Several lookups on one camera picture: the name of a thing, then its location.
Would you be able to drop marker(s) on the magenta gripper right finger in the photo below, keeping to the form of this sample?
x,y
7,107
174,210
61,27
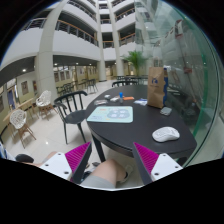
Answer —
x,y
153,166

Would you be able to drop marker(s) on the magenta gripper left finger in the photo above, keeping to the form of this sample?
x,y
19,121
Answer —
x,y
71,165

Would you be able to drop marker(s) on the white computer mouse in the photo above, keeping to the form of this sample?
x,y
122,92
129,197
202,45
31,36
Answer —
x,y
165,134

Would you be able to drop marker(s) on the light green mouse pad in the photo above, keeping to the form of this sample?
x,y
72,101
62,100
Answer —
x,y
112,114

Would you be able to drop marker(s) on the round black table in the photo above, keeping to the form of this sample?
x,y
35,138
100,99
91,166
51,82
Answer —
x,y
121,137

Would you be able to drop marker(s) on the small grey pouch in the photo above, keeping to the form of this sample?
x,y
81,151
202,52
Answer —
x,y
166,111

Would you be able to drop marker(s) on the black wooden chair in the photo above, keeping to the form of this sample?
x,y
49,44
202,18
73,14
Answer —
x,y
71,110

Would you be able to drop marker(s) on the white tissue packet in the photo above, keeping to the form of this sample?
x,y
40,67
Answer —
x,y
141,101

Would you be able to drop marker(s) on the grey card on table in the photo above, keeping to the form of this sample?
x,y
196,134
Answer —
x,y
100,102

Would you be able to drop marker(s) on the orange flat object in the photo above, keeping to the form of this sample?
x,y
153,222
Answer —
x,y
128,98

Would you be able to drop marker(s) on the white lattice chair far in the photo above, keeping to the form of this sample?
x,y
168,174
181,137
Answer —
x,y
43,102

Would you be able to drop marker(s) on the white lattice chair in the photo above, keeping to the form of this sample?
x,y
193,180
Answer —
x,y
43,102
18,119

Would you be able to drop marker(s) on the blue capped bottle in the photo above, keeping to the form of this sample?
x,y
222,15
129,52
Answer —
x,y
121,97

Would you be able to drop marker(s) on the white lattice chair near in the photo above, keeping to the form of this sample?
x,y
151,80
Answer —
x,y
18,119

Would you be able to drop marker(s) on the black chair behind table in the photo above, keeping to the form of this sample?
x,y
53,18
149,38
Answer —
x,y
124,83

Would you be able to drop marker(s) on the brown paper bag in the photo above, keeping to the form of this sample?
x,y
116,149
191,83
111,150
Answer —
x,y
157,87

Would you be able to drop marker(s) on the potted palm plant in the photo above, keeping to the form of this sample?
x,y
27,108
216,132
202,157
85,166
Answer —
x,y
136,58

